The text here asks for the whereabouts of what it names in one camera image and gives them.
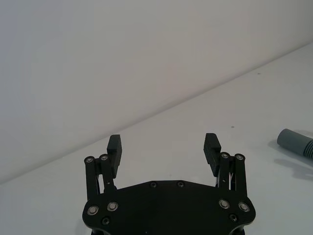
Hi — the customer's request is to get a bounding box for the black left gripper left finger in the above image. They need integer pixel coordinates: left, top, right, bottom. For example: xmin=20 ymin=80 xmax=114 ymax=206
xmin=83 ymin=134 xmax=124 ymax=197

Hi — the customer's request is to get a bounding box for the grey striped post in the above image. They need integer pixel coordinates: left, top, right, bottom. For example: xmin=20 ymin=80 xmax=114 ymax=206
xmin=276 ymin=128 xmax=313 ymax=162

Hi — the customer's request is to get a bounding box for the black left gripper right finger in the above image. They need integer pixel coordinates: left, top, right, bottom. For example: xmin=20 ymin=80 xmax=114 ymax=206
xmin=203 ymin=133 xmax=249 ymax=199

